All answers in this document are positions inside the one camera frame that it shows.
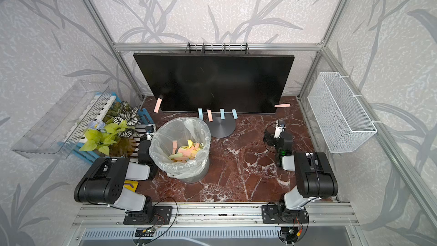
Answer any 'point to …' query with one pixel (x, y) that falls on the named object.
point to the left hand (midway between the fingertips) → (160, 129)
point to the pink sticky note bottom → (210, 115)
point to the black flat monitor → (243, 82)
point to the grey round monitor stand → (221, 128)
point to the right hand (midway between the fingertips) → (274, 128)
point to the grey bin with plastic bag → (181, 130)
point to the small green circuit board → (142, 232)
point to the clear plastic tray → (54, 134)
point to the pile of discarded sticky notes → (186, 153)
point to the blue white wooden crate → (95, 111)
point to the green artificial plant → (121, 122)
